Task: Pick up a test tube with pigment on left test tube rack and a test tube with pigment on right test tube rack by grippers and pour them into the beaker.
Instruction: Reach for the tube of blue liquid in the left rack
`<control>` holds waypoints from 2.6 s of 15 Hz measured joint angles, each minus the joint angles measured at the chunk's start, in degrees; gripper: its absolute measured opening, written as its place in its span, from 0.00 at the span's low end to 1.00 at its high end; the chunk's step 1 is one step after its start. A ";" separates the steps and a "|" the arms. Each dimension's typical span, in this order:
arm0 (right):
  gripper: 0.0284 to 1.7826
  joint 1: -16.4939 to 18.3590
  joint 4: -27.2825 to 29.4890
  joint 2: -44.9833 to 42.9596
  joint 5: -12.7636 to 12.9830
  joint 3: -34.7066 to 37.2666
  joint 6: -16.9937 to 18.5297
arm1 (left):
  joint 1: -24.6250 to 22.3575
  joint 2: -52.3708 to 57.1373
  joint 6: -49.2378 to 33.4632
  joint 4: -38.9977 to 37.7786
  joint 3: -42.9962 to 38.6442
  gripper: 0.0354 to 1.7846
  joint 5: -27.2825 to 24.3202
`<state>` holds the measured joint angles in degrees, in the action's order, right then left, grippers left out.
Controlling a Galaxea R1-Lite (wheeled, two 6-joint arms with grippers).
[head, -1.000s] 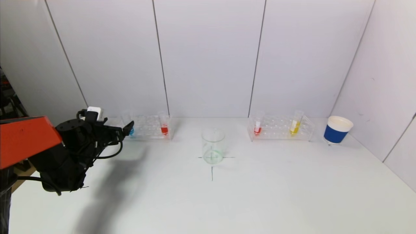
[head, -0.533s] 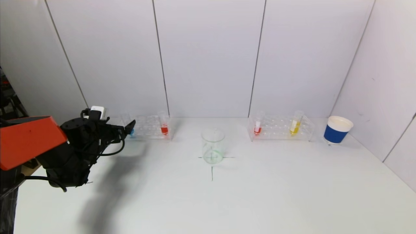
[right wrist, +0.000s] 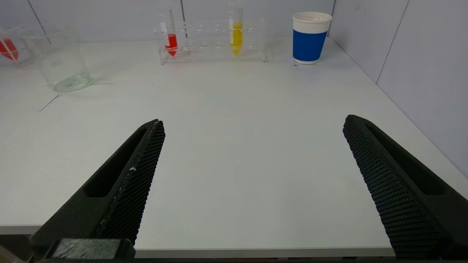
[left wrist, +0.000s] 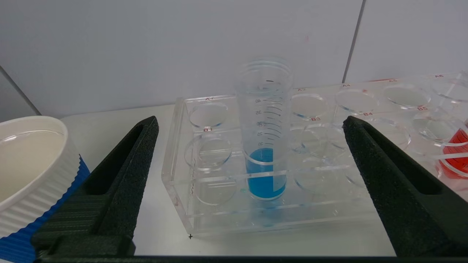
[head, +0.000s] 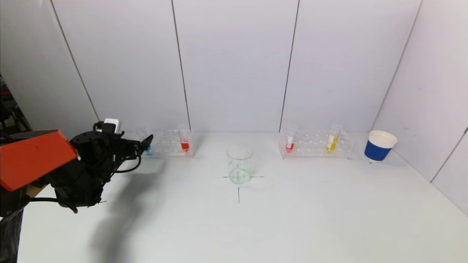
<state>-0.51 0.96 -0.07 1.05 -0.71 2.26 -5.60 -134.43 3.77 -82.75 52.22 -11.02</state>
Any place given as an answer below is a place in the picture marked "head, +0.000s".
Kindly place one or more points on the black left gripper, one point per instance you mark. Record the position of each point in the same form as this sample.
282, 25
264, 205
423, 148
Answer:
139, 145

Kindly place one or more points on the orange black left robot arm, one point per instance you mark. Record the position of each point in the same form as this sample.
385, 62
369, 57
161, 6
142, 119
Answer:
33, 157

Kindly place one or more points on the clear acrylic test tube rack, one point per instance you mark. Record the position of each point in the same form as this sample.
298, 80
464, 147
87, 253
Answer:
168, 144
310, 144

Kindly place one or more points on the test tube with red pigment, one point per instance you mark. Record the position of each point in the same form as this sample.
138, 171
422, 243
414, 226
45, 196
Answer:
185, 146
289, 146

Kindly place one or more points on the clear glass beaker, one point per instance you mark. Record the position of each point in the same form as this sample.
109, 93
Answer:
239, 176

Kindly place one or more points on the test tube with yellow pigment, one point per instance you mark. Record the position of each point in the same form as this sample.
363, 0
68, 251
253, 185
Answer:
331, 144

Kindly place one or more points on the black metal stand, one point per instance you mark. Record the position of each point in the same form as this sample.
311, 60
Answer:
7, 109

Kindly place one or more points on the white paper cup blue sleeve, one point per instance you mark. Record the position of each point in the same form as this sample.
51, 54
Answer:
376, 151

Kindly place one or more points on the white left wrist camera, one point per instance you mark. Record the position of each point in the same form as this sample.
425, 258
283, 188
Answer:
115, 123

